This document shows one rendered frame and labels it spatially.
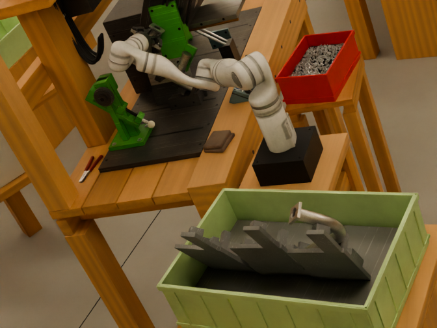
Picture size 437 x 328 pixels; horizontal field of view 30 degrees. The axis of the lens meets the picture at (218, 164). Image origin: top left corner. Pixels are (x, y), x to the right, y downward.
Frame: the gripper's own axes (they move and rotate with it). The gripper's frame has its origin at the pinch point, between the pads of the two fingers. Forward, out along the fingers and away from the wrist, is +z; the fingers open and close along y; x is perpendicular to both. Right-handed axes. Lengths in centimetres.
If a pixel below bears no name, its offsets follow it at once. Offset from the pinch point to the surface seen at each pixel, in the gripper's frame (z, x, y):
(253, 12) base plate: 69, -4, -21
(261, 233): -109, -21, -70
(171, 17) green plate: 3.2, -8.0, -2.5
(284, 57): 42, -4, -44
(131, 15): 8.9, 2.7, 13.2
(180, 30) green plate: 3.1, -5.6, -7.8
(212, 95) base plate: 3.7, 10.1, -30.5
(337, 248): -109, -28, -87
